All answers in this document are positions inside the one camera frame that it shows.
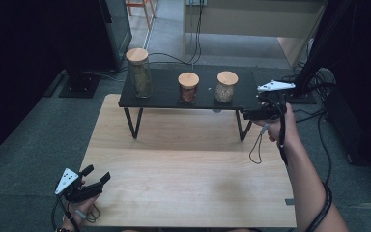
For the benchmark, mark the black equipment case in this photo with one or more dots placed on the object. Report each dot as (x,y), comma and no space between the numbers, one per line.
(351,129)

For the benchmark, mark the small grey tape piece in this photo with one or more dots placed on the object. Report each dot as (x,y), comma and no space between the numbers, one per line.
(289,201)

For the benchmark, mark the short jar pale grain contents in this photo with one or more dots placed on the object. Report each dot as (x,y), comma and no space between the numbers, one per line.
(226,88)

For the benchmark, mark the dark display panel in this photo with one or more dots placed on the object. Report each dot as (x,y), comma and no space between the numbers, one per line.
(117,29)

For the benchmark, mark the tall glass jar wooden lid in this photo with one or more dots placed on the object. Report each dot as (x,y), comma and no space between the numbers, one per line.
(139,77)

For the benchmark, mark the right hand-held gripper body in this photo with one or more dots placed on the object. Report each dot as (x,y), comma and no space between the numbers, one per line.
(270,112)

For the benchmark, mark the orange wooden stool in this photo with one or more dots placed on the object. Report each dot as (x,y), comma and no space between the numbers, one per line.
(146,9)

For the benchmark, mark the person's right hand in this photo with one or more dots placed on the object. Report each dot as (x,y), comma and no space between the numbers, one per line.
(290,129)

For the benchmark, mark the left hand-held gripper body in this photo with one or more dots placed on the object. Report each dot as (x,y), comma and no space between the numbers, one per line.
(80,192)

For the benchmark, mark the black metal-legged shelf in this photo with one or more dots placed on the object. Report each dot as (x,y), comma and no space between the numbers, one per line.
(164,87)

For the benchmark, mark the black metal stand post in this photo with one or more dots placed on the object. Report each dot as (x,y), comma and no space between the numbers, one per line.
(322,38)

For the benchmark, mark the white power strip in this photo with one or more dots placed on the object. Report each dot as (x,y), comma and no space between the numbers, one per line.
(196,2)

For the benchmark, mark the small jar cork lid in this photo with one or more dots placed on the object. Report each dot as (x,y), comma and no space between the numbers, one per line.
(188,88)

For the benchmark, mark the beige desk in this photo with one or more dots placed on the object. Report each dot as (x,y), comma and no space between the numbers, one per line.
(238,16)

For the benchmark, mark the person's left hand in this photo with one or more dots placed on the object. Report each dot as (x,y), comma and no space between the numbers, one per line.
(80,209)

